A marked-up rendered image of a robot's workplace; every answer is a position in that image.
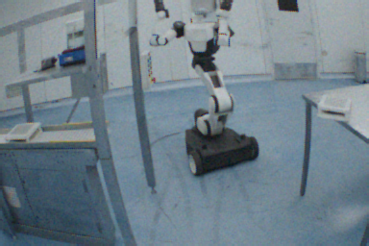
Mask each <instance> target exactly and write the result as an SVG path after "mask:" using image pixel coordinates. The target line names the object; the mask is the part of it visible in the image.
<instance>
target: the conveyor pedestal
mask: <svg viewBox="0 0 369 246"><path fill-rule="evenodd" d="M16 166H17V168H15V167H12V164H11V163H8V162H0V197H1V199H2V202H3V204H4V207H5V209H6V211H7V214H8V216H9V218H10V220H11V222H12V225H13V227H14V230H15V231H16V232H17V233H21V234H27V235H31V236H37V237H41V238H46V239H50V240H54V241H61V242H65V243H70V244H75V245H81V246H113V245H114V242H115V240H116V236H115V234H114V233H115V230H116V228H115V226H114V223H113V221H112V219H111V213H110V208H109V206H108V204H107V201H106V197H105V193H104V189H103V186H102V184H101V181H100V178H99V174H98V170H97V166H96V165H93V166H86V165H80V166H78V165H77V167H78V170H79V171H74V170H73V171H72V168H71V166H70V165H61V164H56V165H54V164H38V163H35V164H32V163H19V162H16Z"/></svg>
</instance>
